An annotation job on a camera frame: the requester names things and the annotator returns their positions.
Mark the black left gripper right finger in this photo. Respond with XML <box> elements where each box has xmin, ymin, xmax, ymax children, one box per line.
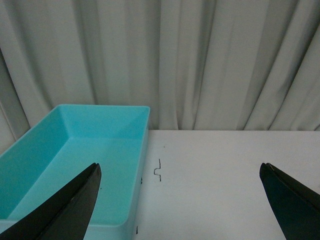
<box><xmin>259</xmin><ymin>163</ymin><xmax>320</xmax><ymax>240</ymax></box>

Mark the turquoise plastic storage bin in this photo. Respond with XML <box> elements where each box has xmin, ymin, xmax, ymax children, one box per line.
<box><xmin>0</xmin><ymin>104</ymin><xmax>150</xmax><ymax>240</ymax></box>

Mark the grey pleated curtain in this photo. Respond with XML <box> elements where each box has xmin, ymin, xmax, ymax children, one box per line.
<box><xmin>0</xmin><ymin>0</ymin><xmax>320</xmax><ymax>151</ymax></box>

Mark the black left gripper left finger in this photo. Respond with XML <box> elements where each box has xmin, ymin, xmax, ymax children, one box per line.
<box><xmin>0</xmin><ymin>163</ymin><xmax>102</xmax><ymax>240</ymax></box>

